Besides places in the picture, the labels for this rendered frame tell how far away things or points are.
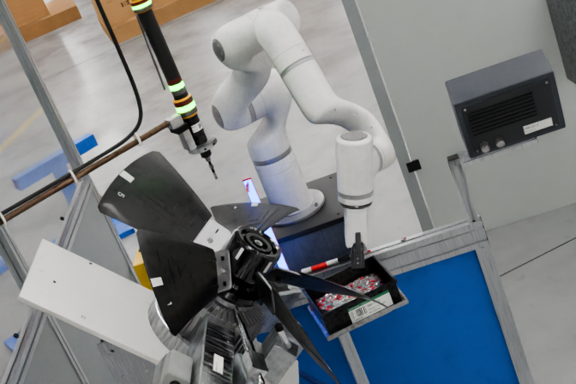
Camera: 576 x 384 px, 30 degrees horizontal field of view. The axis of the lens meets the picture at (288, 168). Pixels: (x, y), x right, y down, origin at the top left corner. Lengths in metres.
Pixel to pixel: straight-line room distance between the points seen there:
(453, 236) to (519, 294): 1.25
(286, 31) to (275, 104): 0.55
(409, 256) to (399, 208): 2.08
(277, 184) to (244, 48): 0.57
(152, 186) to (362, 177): 0.48
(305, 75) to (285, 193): 0.69
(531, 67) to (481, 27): 1.51
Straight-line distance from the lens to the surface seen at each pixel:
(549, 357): 3.83
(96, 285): 2.51
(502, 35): 4.30
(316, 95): 2.44
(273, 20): 2.49
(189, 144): 2.39
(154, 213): 2.46
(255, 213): 2.68
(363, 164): 2.41
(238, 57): 2.63
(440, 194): 4.51
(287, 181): 3.06
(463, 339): 3.14
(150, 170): 2.51
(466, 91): 2.76
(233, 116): 2.93
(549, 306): 4.07
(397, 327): 3.10
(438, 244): 2.96
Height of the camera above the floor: 2.28
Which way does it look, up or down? 23 degrees down
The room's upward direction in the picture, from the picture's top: 22 degrees counter-clockwise
